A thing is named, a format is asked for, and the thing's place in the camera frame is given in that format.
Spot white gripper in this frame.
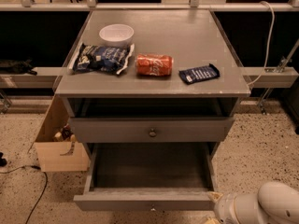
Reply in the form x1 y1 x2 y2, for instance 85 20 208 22
207 191 240 224

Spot grey drawer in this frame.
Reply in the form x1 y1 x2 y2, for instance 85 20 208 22
69 118 234 143
74 143 218 211

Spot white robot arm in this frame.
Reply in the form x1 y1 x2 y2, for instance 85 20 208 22
208 181 299 224

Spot grey drawer cabinet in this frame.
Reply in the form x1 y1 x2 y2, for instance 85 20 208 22
54 8 252 161

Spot dark blue snack bar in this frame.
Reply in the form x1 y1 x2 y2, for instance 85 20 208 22
178 63 221 85

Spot items in cardboard box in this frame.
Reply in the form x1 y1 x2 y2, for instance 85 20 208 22
53 124 77 142

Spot cardboard box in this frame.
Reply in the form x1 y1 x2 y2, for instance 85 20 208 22
34 96 90 172

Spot blue chip bag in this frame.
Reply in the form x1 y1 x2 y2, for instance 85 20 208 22
68 43 135 76

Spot white bowl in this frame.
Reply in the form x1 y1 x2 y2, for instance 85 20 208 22
99 24 135 48

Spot black object on shelf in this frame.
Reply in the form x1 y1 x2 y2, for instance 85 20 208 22
0 59 37 76

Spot white hanging cable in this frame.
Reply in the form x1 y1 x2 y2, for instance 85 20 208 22
247 0 277 87

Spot black floor cable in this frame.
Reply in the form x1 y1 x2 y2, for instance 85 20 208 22
0 164 49 224

